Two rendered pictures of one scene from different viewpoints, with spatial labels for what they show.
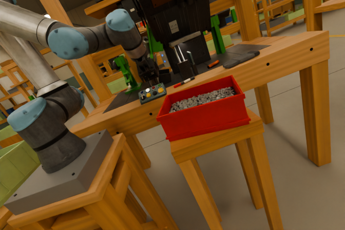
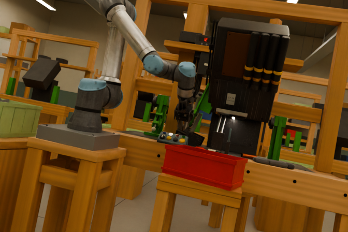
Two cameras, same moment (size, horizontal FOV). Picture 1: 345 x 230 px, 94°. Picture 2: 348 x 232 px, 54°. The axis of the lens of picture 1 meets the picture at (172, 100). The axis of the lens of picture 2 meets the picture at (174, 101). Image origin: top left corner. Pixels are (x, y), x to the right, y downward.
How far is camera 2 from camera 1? 0.92 m
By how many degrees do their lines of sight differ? 24
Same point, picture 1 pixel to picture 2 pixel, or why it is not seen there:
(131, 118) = (139, 147)
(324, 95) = not seen: outside the picture
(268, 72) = (291, 190)
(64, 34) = (156, 59)
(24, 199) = (53, 130)
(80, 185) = (93, 143)
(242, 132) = (221, 195)
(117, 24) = (185, 70)
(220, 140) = (200, 191)
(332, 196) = not seen: outside the picture
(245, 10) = (326, 133)
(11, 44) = (114, 42)
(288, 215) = not seen: outside the picture
